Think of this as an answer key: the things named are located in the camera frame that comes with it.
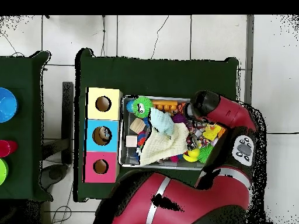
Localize light blue waffle cloth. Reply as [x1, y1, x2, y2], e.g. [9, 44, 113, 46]
[149, 107, 175, 137]

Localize cream waffle cloth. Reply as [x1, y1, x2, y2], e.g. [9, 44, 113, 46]
[140, 122, 190, 165]

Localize crinkly clear plastic packet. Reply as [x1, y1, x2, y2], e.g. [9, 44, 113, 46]
[99, 127, 112, 141]

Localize wooden box with three holes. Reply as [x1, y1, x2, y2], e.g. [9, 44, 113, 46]
[82, 87, 124, 183]

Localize shallow clear mesh bin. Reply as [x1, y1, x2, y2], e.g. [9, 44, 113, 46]
[118, 94, 228, 170]

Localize wavy wooden block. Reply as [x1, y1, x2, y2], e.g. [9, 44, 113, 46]
[129, 117, 146, 134]

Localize orange toy brick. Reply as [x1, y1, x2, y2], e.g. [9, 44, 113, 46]
[151, 100, 179, 112]

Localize wooden cube block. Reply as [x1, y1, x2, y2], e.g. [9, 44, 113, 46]
[126, 135, 138, 148]

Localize purple spiky ball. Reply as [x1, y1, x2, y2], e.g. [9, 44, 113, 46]
[172, 113, 188, 124]

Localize yellow rubber duck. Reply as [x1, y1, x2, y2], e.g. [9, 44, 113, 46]
[202, 123, 222, 141]

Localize small green puffer ball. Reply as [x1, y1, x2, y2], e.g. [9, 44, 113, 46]
[197, 143, 214, 164]

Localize grey rounded base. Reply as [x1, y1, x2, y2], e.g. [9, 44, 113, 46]
[40, 163, 68, 190]

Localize dark green side table cloth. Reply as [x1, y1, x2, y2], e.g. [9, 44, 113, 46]
[0, 50, 54, 201]

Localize blue bowl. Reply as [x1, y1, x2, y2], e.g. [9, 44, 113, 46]
[0, 87, 19, 124]

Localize red toy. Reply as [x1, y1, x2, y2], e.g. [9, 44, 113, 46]
[0, 139, 18, 158]

